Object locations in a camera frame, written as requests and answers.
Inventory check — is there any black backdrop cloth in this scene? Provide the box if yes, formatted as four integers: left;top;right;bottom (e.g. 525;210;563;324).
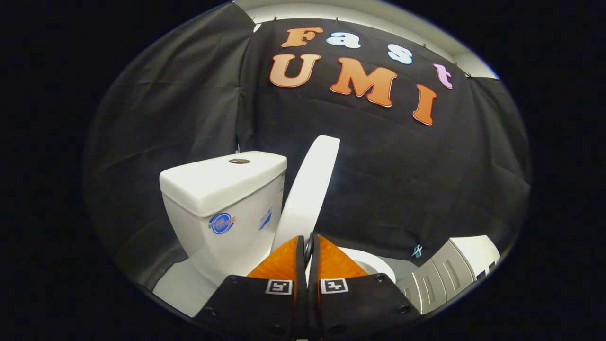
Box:
84;2;531;292

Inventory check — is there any white toilet seat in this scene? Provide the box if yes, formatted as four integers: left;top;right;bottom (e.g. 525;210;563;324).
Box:
337;246;397;285

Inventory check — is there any white toilet with tank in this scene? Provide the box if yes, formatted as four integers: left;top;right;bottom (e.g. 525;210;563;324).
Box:
152;151;289;318

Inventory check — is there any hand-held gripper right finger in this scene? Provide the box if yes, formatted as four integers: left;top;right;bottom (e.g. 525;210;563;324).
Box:
308;233;422;341

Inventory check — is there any white toilet lid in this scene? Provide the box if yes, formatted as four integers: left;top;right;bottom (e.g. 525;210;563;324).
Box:
270;135;341;255

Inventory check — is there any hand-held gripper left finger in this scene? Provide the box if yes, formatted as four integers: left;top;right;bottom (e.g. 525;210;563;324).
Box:
196;235;308;341

